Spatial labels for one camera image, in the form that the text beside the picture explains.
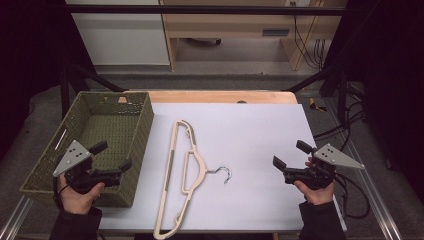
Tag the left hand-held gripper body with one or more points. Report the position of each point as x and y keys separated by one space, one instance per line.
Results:
x=71 y=156

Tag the white cabinet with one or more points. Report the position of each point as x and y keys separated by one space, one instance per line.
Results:
x=123 y=40

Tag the person's right hand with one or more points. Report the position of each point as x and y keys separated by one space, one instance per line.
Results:
x=318 y=197

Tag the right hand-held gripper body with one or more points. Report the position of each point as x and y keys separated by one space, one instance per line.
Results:
x=333 y=156

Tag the light wooden desk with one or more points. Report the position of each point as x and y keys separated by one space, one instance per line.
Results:
x=226 y=25

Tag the white sheet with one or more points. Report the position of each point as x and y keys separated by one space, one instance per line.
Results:
x=253 y=140

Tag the person's left hand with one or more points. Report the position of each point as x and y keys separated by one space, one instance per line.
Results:
x=78 y=201

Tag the black frame bar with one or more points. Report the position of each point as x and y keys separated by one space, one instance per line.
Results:
x=200 y=9

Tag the yellow and black tool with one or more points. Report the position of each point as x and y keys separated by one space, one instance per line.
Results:
x=314 y=105

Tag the black metal stand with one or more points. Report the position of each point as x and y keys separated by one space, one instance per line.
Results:
x=65 y=90
x=341 y=93

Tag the black curtain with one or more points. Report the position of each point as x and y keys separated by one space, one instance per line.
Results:
x=390 y=66
x=33 y=50

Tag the green woven basket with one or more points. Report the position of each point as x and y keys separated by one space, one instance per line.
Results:
x=110 y=130

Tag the aluminium rail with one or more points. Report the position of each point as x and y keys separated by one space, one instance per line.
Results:
x=373 y=196
x=15 y=218

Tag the beige clothes hanger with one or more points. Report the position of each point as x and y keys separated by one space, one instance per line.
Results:
x=162 y=200

